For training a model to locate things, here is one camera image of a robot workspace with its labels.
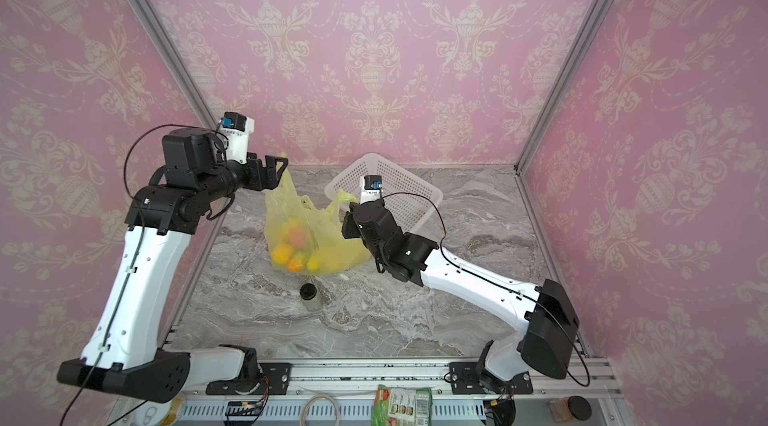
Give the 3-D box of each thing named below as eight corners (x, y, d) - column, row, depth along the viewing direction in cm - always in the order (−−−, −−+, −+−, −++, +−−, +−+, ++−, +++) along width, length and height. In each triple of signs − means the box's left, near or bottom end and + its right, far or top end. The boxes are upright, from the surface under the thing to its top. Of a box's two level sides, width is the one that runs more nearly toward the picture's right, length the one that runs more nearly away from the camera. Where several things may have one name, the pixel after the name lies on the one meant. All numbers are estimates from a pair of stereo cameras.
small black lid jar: (306, 312, 87) (297, 300, 79) (309, 297, 90) (301, 283, 82) (321, 312, 87) (314, 300, 79) (323, 297, 90) (317, 283, 82)
